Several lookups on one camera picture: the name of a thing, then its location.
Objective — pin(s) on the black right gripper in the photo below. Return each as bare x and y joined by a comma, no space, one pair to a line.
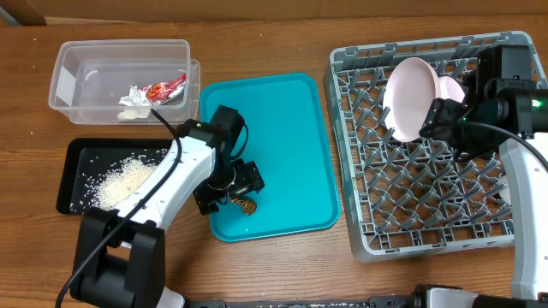
437,124

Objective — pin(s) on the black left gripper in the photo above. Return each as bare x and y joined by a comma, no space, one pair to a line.
249,175

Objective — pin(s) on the pink bowl with rice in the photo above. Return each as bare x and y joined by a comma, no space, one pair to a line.
450,89

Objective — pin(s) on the brown food scrap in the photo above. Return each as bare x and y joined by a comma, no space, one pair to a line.
248,207

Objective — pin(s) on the pink round plate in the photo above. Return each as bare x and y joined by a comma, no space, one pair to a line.
409,92

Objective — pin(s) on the red snack wrapper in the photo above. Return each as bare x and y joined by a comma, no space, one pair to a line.
162,92

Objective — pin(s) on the white tissue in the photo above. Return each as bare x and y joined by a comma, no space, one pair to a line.
136,105

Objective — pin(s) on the white cup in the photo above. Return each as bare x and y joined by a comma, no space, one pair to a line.
504,193

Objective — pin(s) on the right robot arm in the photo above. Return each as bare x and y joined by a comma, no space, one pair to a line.
514,124

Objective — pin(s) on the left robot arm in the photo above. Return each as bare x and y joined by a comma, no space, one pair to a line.
120,253

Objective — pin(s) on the black waste tray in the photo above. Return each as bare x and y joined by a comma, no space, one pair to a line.
73,154

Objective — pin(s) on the teal serving tray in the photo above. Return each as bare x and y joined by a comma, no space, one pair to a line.
287,140

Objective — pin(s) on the grey dish rack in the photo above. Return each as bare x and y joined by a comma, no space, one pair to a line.
407,199

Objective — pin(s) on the spilled white rice pile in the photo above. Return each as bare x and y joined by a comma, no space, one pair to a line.
120,181

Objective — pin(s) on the clear plastic bin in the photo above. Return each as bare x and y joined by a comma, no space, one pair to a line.
90,76

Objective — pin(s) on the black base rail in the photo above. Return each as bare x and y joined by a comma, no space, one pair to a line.
424,296

